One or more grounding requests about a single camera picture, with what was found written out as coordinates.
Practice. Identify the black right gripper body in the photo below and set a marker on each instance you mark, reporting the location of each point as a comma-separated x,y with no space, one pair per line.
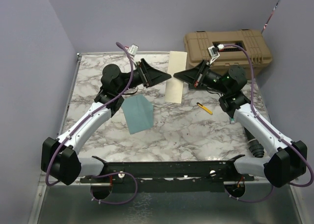
205,71

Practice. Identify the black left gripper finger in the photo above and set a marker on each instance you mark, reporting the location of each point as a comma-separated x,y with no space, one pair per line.
157,79
152,71

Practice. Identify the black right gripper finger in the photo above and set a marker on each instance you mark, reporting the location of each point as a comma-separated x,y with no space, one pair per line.
190,78
192,70

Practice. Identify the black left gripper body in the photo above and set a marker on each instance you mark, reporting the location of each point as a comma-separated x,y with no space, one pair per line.
142,70

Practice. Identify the light blue paper envelope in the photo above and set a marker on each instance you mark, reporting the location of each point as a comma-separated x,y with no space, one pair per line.
138,112

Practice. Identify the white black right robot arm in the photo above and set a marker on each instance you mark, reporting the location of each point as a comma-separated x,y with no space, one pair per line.
286,159

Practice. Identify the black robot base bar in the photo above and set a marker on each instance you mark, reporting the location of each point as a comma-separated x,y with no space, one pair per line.
166,177

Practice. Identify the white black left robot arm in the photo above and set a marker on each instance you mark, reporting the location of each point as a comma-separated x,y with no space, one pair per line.
60,156

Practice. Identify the tan plastic tool case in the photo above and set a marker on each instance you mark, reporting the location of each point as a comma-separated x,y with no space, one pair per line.
196,45

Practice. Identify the yellow utility knife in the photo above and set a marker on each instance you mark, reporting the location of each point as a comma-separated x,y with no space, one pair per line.
204,108

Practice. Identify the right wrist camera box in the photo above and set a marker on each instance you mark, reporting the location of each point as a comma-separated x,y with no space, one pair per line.
214,51

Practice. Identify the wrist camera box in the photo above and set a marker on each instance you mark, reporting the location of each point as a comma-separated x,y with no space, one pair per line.
214,51
133,49

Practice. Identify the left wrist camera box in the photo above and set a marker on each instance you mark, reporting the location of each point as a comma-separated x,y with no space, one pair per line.
133,49

